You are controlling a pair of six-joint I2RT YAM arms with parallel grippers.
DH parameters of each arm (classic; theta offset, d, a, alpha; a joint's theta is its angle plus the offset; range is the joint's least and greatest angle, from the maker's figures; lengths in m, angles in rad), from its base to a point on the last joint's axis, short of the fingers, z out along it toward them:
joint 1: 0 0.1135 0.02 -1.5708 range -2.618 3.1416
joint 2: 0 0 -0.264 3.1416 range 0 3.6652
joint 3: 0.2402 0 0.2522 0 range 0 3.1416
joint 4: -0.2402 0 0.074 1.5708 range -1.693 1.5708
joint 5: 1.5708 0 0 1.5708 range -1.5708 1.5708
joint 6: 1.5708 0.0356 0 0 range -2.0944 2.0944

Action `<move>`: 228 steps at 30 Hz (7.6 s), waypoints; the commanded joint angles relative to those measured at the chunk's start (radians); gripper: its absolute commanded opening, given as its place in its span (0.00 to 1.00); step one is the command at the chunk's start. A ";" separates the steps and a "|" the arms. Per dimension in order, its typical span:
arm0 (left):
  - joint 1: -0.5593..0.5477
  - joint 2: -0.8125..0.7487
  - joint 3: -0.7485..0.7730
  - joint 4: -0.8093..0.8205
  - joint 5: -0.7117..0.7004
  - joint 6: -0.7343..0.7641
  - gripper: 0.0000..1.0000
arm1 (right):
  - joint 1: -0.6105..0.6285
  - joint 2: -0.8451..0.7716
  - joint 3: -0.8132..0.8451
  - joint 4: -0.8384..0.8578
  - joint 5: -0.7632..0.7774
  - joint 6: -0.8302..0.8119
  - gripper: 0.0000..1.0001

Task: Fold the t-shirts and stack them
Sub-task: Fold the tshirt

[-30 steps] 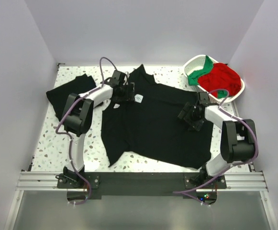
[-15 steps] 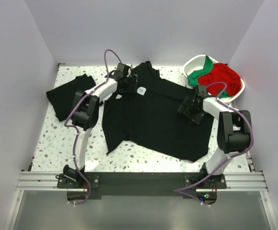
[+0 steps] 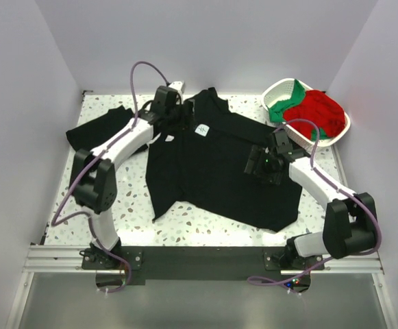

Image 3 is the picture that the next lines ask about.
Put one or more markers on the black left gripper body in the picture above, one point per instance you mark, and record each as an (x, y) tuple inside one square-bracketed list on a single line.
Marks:
[(188, 112)]

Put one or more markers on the green t-shirt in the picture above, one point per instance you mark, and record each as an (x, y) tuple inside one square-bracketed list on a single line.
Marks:
[(276, 111)]

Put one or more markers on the aluminium frame rail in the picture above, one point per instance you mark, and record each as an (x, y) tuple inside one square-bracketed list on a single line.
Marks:
[(66, 259)]

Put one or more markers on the red t-shirt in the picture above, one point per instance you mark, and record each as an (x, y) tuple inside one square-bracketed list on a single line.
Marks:
[(320, 109)]

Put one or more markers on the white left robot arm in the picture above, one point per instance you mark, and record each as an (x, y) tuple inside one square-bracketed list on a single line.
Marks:
[(93, 180)]

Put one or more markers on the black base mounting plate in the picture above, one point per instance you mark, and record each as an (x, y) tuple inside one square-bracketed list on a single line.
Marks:
[(255, 265)]

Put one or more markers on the folded black t-shirt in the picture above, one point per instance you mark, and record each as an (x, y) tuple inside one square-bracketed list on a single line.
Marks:
[(98, 131)]

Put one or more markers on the white plastic laundry basket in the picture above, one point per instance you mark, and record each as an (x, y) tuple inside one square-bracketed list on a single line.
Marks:
[(281, 91)]

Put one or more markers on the black t-shirt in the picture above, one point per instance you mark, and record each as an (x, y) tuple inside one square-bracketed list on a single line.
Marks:
[(204, 165), (98, 131)]

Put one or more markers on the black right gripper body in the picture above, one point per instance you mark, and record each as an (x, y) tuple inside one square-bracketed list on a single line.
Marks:
[(252, 160)]

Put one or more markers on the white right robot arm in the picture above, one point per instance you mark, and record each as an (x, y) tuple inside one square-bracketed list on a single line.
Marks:
[(350, 225)]

